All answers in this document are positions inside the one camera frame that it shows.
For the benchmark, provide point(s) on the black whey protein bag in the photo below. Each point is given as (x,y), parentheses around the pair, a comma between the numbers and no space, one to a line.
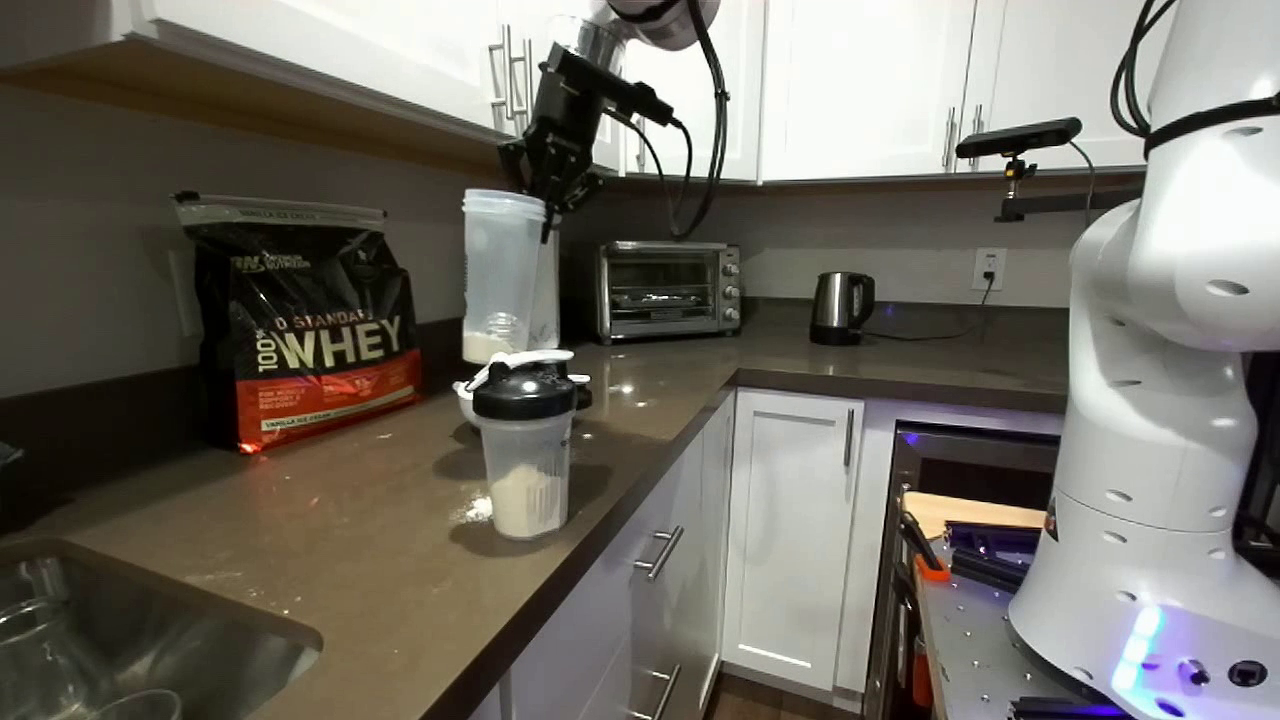
(307,317)

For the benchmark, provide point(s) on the white wall outlet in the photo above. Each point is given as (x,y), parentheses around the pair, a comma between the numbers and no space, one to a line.
(989,267)

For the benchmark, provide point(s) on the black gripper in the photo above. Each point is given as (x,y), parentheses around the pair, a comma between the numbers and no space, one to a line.
(552,155)

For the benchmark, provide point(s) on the white upper cabinets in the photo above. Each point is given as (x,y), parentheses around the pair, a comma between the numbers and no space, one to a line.
(805,89)

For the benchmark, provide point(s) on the silver toaster oven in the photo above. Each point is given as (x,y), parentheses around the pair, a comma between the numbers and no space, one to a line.
(645,290)

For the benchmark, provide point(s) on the orange handled bar clamp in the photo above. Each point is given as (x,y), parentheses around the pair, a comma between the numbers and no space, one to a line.
(931,566)

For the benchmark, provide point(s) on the clear shaker bottle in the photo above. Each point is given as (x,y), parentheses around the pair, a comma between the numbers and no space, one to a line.
(509,272)

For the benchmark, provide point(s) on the stainless electric kettle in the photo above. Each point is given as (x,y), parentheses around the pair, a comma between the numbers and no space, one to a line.
(843,305)

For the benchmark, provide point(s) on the stainless steel sink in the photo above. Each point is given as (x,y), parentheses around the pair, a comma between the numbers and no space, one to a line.
(88,638)

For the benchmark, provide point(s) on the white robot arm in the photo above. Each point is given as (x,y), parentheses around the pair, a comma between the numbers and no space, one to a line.
(1137,586)

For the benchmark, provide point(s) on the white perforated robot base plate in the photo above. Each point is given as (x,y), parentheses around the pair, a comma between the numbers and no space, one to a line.
(980,668)

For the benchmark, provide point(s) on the shaker bottle with black lid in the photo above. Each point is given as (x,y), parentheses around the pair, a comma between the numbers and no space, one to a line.
(526,433)

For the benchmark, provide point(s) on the black camera on stand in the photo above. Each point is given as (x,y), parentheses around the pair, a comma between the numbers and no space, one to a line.
(1012,148)

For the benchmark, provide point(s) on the grey lower cabinet fronts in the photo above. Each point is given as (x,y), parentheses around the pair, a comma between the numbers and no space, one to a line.
(752,555)

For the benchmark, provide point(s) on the light wooden board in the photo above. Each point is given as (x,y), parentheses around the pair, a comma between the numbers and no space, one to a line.
(935,515)

